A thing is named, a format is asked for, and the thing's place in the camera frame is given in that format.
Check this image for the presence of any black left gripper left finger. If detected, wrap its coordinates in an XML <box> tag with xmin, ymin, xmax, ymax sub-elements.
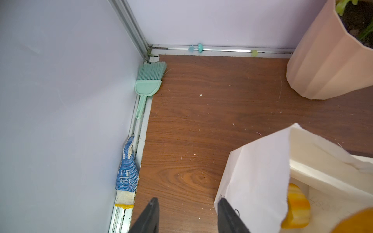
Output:
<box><xmin>128</xmin><ymin>198</ymin><xmax>160</xmax><ymax>233</ymax></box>

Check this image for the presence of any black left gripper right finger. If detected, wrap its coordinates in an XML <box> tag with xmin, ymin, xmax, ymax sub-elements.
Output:
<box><xmin>217</xmin><ymin>198</ymin><xmax>250</xmax><ymax>233</ymax></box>

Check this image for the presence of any white printed paper gift bag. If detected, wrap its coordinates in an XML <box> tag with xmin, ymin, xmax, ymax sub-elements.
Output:
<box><xmin>215</xmin><ymin>124</ymin><xmax>373</xmax><ymax>233</ymax></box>

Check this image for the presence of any round yellow bun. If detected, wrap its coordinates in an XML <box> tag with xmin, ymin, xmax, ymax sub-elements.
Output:
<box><xmin>281</xmin><ymin>183</ymin><xmax>311</xmax><ymax>229</ymax></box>

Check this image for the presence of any ridged oval bread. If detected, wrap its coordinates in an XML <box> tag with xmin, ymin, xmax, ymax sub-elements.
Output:
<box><xmin>332</xmin><ymin>207</ymin><xmax>373</xmax><ymax>233</ymax></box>

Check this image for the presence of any blue white work glove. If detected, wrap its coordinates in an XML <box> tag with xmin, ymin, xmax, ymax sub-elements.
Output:
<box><xmin>115</xmin><ymin>136</ymin><xmax>139</xmax><ymax>209</ymax></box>

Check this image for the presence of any mint green hand brush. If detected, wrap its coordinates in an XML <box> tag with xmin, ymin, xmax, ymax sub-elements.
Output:
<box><xmin>135</xmin><ymin>62</ymin><xmax>167</xmax><ymax>119</ymax></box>

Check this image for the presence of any potted plant in pink pot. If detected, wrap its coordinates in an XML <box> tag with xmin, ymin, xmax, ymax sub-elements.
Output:
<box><xmin>286</xmin><ymin>1</ymin><xmax>373</xmax><ymax>100</ymax></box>

